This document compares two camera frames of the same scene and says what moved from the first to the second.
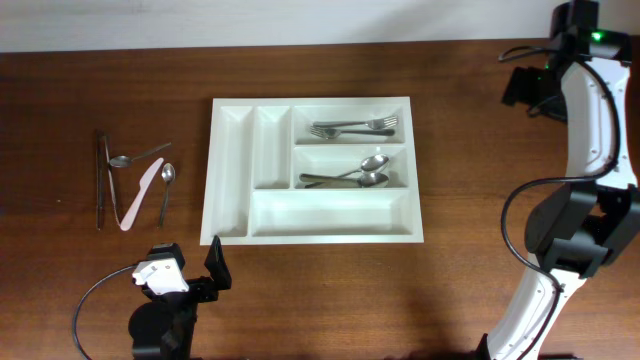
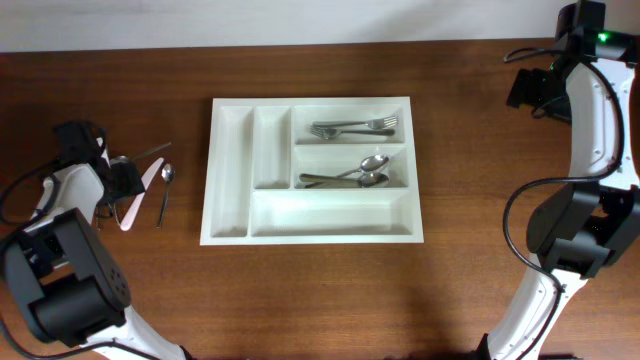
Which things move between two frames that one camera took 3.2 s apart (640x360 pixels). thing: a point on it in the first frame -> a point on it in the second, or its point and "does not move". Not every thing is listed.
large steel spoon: (370, 180) does not move
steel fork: (377, 123) does not move
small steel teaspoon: (167, 173) does not move
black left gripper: (220, 271) -> (126, 180)
